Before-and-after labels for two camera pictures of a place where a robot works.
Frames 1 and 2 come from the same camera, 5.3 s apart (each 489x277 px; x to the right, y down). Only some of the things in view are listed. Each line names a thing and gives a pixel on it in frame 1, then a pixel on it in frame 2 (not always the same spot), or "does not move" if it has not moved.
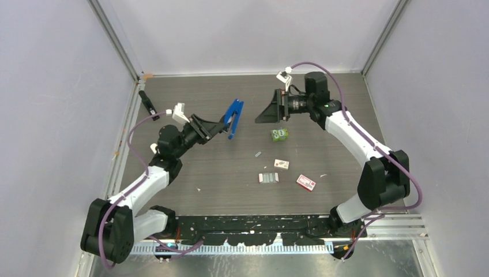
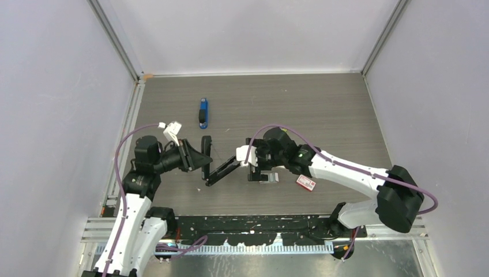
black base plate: x=256 y=229 does not move
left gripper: x=205 y=130 to x=191 y=158
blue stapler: x=233 y=115 to x=203 y=117
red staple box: x=305 y=183 does not move
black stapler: x=149 y=104 to x=206 y=142
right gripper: x=275 y=112 to x=255 y=173
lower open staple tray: x=268 y=178 does not move
